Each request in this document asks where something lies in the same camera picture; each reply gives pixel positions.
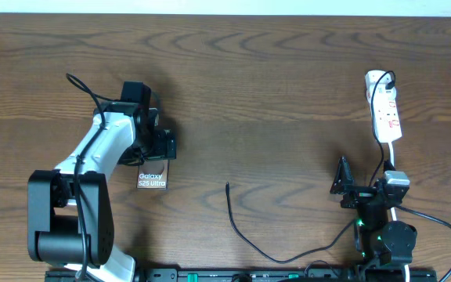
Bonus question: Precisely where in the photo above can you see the black USB charging cable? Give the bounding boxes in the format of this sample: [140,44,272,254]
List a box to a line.
[225,70,397,265]

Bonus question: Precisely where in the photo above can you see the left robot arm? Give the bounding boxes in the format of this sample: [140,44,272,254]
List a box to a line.
[27,81,176,281]

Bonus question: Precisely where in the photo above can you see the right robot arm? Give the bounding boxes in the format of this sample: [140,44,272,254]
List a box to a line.
[330,157,417,281]

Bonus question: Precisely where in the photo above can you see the white power strip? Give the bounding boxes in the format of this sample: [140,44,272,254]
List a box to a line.
[365,70,402,143]

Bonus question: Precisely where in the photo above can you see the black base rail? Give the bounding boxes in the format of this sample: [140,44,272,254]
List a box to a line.
[44,266,438,282]

